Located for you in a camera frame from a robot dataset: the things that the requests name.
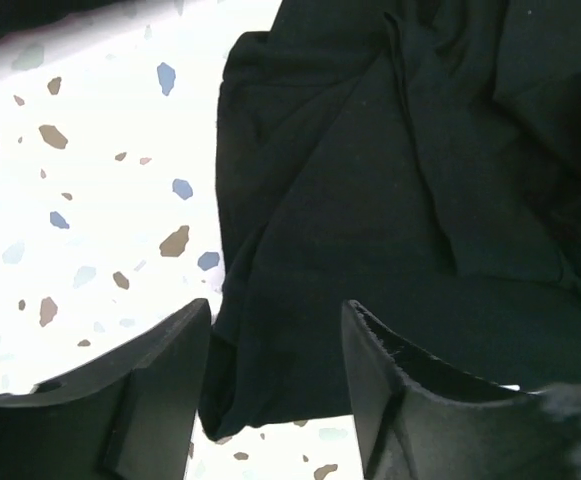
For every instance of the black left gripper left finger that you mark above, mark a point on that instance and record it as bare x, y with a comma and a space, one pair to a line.
127, 414

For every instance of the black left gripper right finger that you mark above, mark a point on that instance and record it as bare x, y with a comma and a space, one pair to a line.
418, 417

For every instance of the folded black t-shirt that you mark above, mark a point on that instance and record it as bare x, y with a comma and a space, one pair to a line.
21, 15

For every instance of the black t-shirt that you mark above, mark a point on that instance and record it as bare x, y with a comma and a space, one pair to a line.
420, 157
21, 15

